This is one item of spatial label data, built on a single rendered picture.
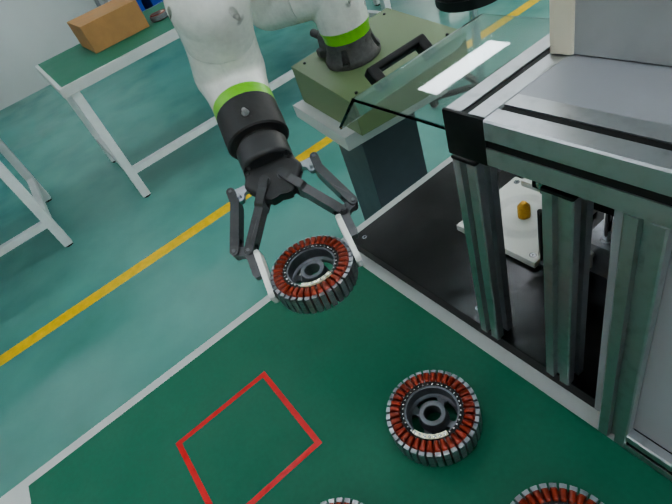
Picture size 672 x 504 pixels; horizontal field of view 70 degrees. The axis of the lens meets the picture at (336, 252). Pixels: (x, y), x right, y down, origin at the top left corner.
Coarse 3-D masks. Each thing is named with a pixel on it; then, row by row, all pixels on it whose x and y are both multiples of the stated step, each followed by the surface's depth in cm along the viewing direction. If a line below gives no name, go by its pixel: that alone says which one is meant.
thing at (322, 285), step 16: (320, 240) 64; (336, 240) 63; (288, 256) 64; (304, 256) 65; (320, 256) 65; (336, 256) 61; (352, 256) 61; (272, 272) 63; (288, 272) 62; (304, 272) 62; (320, 272) 61; (336, 272) 59; (352, 272) 60; (288, 288) 60; (304, 288) 59; (320, 288) 58; (336, 288) 58; (352, 288) 60; (288, 304) 60; (304, 304) 59; (320, 304) 59; (336, 304) 60
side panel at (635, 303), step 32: (640, 224) 33; (640, 256) 35; (640, 288) 36; (640, 320) 38; (608, 352) 44; (640, 352) 40; (608, 384) 47; (640, 384) 44; (608, 416) 50; (640, 416) 48; (640, 448) 49
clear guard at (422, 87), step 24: (480, 24) 64; (504, 24) 62; (528, 24) 60; (432, 48) 64; (456, 48) 61; (480, 48) 59; (504, 48) 57; (408, 72) 61; (432, 72) 59; (456, 72) 57; (480, 72) 55; (360, 96) 60; (384, 96) 58; (408, 96) 56; (432, 96) 54; (456, 96) 53; (432, 120) 51
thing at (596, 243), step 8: (600, 224) 65; (592, 232) 65; (600, 232) 64; (592, 240) 64; (600, 240) 63; (592, 248) 64; (600, 248) 62; (608, 248) 62; (600, 256) 63; (608, 256) 62; (600, 264) 64; (608, 264) 63; (600, 272) 65
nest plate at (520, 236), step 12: (516, 180) 83; (504, 192) 82; (516, 192) 81; (528, 192) 80; (504, 204) 80; (516, 204) 79; (540, 204) 77; (504, 216) 78; (516, 216) 77; (504, 228) 76; (516, 228) 75; (528, 228) 74; (504, 240) 74; (516, 240) 73; (528, 240) 73; (516, 252) 72; (528, 252) 71; (528, 264) 70
